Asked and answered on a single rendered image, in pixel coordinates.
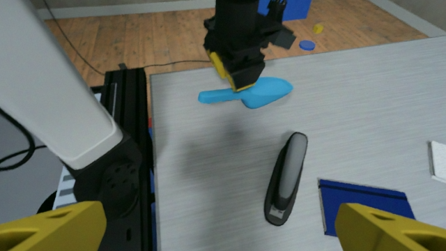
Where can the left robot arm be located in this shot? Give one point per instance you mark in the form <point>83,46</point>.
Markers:
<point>42,91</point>

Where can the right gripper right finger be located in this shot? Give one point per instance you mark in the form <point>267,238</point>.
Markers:
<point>363,228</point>

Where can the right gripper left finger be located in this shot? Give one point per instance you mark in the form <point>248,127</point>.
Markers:
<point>77,227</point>

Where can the black and grey stapler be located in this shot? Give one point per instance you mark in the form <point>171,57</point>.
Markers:
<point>285,179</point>

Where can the blue scoop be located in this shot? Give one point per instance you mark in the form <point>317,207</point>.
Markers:
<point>265,91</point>

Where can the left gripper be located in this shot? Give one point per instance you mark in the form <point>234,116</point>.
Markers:
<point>232,30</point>

